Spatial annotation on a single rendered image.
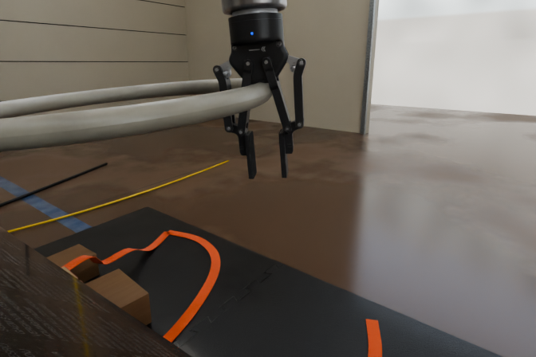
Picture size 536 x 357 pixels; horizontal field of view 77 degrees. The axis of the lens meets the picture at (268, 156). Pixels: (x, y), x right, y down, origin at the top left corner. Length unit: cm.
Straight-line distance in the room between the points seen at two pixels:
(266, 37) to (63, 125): 26
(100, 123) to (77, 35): 566
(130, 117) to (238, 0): 21
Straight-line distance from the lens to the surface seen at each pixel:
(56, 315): 44
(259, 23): 47
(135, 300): 142
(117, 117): 34
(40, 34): 580
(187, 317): 149
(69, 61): 591
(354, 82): 502
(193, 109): 36
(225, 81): 50
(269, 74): 48
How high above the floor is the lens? 98
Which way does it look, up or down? 15 degrees down
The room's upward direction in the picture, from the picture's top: straight up
